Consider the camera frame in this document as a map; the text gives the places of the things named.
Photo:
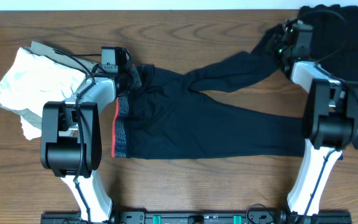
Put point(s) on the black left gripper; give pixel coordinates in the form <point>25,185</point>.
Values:
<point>136,80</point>

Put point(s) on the black leggings with red waistband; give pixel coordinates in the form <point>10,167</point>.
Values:
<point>171,116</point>

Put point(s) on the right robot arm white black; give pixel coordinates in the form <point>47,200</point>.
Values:
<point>330,120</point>

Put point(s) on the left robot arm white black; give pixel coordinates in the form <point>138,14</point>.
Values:
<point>71,137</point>

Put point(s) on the black folded garment pile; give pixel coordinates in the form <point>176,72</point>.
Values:
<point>335,39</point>

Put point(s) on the beige folded cloth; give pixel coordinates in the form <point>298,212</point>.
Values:
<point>57,54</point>

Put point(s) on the white crumpled cloth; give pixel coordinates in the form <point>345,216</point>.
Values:
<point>10,97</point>

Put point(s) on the black base rail with mounts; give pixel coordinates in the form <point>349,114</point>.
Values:
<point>254,215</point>

